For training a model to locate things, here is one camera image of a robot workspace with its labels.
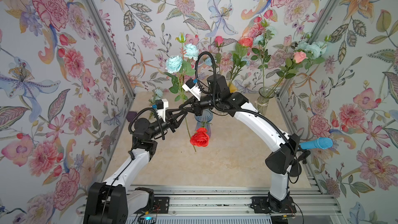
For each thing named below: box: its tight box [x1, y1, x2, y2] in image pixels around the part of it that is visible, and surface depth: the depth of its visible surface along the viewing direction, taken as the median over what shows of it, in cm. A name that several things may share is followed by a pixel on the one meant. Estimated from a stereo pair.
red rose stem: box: [189, 120, 213, 148], surface depth 65 cm
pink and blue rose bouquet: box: [250, 19, 333, 96], surface depth 84 cm
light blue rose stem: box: [164, 32, 200, 152], surface depth 57 cm
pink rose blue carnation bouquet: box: [204, 35, 254, 87], surface depth 94 cm
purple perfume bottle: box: [125, 110, 138, 122], surface depth 106 cm
